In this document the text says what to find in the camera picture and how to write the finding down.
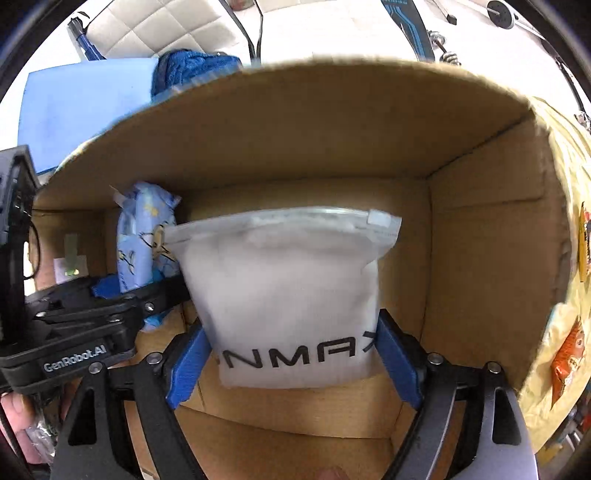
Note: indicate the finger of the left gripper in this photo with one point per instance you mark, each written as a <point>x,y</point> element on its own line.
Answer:
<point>152,297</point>

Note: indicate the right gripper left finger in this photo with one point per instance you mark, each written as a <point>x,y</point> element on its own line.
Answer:
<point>95,440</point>

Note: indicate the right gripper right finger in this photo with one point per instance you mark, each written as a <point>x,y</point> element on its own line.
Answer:
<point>493,442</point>

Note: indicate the light blue cartoon tissue pack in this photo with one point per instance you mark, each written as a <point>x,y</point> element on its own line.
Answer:
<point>145,211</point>

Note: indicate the white ONMAX pouch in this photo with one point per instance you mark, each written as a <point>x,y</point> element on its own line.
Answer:
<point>289,298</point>

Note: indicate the orange panda snack bag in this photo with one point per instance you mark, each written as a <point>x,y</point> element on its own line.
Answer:
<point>567,360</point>

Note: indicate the left hand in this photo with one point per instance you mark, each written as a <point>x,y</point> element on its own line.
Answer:
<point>20,413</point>

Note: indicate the yellow table cloth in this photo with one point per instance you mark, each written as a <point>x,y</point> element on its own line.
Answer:
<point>570,146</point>

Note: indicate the brown cardboard box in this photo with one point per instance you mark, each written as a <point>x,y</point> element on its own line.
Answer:
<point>461,161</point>

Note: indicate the blue foam mat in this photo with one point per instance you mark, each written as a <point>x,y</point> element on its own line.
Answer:
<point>64,106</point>

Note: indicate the dark blue knitted cloth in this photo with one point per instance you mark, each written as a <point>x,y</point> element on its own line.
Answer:
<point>177,68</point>

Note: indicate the left white padded chair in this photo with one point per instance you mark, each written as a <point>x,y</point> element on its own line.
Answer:
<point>150,28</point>

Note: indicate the chrome dumbbell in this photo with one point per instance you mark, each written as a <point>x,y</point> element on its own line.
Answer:
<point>438,42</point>

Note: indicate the blue black bench pad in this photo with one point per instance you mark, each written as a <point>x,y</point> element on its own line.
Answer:
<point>406,15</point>

